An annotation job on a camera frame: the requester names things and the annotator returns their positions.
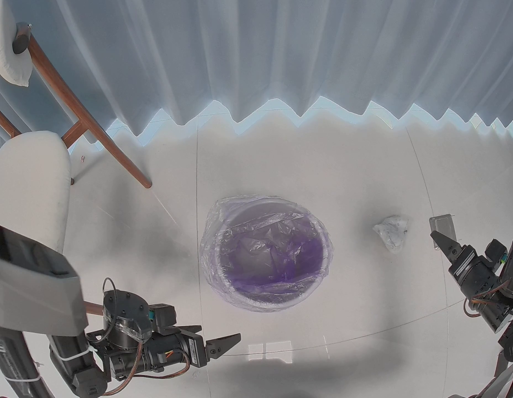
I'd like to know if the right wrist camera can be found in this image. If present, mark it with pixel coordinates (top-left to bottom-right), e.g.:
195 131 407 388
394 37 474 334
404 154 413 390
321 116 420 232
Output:
485 239 509 271

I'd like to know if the white paper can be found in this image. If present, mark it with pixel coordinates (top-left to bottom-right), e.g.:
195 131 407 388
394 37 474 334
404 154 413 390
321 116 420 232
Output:
372 215 410 254

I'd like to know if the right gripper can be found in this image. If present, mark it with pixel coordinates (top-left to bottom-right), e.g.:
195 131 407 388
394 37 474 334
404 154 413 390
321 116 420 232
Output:
430 230 501 299

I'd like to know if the white trash bin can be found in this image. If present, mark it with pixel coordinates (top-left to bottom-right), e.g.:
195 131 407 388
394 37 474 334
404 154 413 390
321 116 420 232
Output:
215 201 328 307

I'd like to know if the white curtain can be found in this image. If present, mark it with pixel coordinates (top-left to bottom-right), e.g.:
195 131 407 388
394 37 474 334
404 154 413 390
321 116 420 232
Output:
0 0 513 138

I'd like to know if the white cushioned wooden chair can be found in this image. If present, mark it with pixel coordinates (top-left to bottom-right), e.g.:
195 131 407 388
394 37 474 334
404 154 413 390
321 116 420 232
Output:
0 0 153 318

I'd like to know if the purple plastic bag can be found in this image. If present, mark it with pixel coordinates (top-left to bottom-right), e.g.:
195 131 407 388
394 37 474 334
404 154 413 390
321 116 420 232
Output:
199 195 336 312

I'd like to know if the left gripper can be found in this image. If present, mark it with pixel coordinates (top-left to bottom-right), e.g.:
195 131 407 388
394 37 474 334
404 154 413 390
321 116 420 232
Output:
142 321 242 375

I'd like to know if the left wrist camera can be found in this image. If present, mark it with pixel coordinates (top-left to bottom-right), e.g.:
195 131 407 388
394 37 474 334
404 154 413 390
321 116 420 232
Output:
150 303 177 332

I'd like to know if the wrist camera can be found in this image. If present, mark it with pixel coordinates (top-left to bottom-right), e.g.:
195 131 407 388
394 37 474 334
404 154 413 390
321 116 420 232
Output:
150 303 177 332
485 239 509 271

